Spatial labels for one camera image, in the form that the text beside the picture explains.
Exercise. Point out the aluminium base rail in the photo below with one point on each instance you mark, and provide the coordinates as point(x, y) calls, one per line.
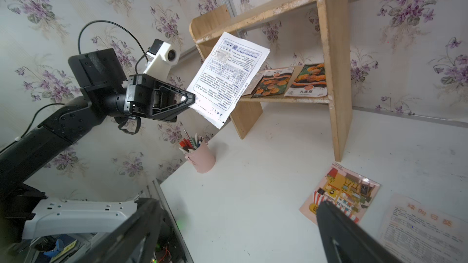
point(62, 231)

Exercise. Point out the white printed seed packet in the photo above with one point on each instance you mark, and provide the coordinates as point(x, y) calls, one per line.
point(224, 76)

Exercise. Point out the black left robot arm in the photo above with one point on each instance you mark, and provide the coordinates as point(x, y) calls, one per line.
point(106, 92)

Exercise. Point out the pink pen cup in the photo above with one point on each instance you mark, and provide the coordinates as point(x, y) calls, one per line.
point(197, 152)

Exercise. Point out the wooden two-tier shelf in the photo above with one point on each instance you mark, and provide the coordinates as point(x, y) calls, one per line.
point(298, 32)

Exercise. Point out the white text seed packet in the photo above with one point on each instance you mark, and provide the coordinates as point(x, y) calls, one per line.
point(254, 82)

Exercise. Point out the pink white seed packet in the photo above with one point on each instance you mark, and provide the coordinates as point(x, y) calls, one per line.
point(414, 233)

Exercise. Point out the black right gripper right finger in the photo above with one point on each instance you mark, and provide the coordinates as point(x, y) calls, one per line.
point(345, 242)

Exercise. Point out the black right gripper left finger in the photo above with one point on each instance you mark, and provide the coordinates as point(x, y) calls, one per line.
point(134, 241)

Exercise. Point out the orange marigold seed packet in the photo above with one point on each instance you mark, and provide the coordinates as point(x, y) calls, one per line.
point(274, 82)

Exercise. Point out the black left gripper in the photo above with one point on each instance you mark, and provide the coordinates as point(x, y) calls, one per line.
point(149, 98)

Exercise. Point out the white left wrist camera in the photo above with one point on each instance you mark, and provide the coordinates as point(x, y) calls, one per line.
point(162, 56)

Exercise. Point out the colourful cartoon seed packet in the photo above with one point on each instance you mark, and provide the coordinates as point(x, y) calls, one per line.
point(350, 192)

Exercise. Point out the orange flower seed packet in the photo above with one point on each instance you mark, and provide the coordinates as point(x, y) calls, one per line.
point(311, 82)

